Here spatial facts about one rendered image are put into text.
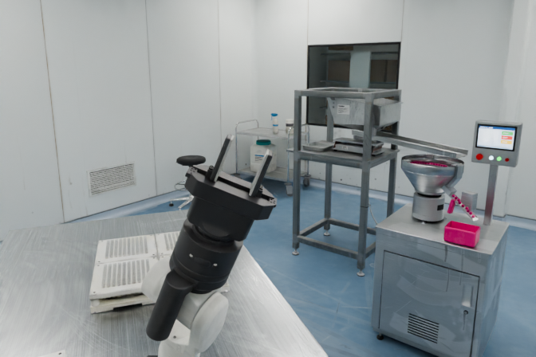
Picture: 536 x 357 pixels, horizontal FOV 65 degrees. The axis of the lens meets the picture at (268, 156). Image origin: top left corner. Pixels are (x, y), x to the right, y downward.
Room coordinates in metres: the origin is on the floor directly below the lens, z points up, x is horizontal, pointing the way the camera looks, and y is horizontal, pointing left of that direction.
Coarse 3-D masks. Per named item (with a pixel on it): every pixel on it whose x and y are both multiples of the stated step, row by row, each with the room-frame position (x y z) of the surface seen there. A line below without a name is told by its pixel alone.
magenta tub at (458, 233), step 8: (448, 224) 2.19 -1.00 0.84; (456, 224) 2.21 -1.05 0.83; (464, 224) 2.19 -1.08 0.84; (448, 232) 2.13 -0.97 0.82; (456, 232) 2.10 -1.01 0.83; (464, 232) 2.08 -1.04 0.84; (472, 232) 2.06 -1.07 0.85; (448, 240) 2.12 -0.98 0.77; (456, 240) 2.10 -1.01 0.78; (464, 240) 2.08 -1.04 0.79; (472, 240) 2.05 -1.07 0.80
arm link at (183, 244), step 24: (192, 168) 0.54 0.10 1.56; (192, 192) 0.52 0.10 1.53; (216, 192) 0.51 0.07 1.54; (240, 192) 0.53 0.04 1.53; (264, 192) 0.55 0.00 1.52; (192, 216) 0.52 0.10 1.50; (216, 216) 0.52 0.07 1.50; (240, 216) 0.52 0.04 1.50; (264, 216) 0.52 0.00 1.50; (192, 240) 0.51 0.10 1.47; (216, 240) 0.52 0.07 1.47; (240, 240) 0.52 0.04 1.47; (192, 264) 0.51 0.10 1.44; (216, 264) 0.52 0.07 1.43
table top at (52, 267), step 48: (48, 240) 1.95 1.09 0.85; (96, 240) 1.95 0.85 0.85; (0, 288) 1.48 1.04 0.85; (48, 288) 1.48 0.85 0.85; (240, 288) 1.48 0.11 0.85; (0, 336) 1.19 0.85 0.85; (48, 336) 1.19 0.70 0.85; (96, 336) 1.19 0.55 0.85; (144, 336) 1.19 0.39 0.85; (240, 336) 1.19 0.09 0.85; (288, 336) 1.19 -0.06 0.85
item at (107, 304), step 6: (132, 294) 1.40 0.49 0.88; (138, 294) 1.40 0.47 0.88; (102, 300) 1.35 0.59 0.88; (108, 300) 1.35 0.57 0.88; (114, 300) 1.35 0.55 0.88; (120, 300) 1.35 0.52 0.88; (126, 300) 1.35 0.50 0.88; (132, 300) 1.35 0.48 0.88; (138, 300) 1.36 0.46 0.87; (144, 300) 1.37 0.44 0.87; (150, 300) 1.37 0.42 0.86; (96, 306) 1.32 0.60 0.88; (102, 306) 1.32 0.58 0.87; (108, 306) 1.33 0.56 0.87; (114, 306) 1.33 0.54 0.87; (120, 306) 1.36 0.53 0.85
